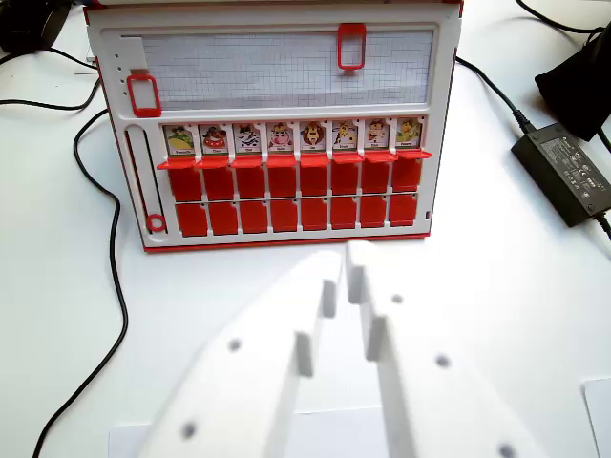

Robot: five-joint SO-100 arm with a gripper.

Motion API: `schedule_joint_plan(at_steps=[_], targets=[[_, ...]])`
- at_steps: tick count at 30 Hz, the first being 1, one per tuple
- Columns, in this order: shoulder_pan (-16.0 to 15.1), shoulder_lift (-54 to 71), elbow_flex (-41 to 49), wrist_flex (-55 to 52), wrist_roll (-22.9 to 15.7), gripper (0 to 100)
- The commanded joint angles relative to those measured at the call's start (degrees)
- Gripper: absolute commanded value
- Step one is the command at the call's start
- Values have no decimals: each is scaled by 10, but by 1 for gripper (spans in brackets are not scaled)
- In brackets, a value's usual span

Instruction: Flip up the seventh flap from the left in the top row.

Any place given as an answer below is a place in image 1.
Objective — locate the red and white game board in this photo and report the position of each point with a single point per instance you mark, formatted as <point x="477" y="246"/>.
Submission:
<point x="286" y="71"/>

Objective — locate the black fabric pouch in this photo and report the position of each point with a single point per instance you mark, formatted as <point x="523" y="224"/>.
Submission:
<point x="582" y="90"/>

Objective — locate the black rounded object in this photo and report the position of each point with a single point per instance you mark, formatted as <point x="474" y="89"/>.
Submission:
<point x="28" y="24"/>

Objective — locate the white card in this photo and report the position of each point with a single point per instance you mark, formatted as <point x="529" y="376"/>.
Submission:
<point x="599" y="420"/>

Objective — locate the black power adapter box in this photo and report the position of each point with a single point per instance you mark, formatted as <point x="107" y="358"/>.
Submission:
<point x="563" y="172"/>

